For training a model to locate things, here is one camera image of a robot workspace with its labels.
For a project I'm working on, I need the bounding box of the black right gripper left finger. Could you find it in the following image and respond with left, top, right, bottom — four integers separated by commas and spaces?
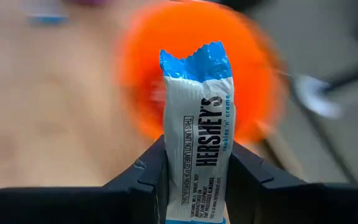
0, 135, 170, 224

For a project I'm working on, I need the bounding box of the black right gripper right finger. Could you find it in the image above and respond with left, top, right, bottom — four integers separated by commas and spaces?
224, 140, 358, 224

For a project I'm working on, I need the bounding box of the white blue Hershey's bar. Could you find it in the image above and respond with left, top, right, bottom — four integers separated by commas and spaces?
25, 0, 71, 26
159, 40, 236, 224

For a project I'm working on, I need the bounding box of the white black tower stand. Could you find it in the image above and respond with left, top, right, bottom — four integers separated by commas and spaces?
292, 60, 358, 119

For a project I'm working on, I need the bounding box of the orange pumpkin face bucket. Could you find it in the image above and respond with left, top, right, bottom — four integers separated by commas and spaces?
116, 1, 287, 147

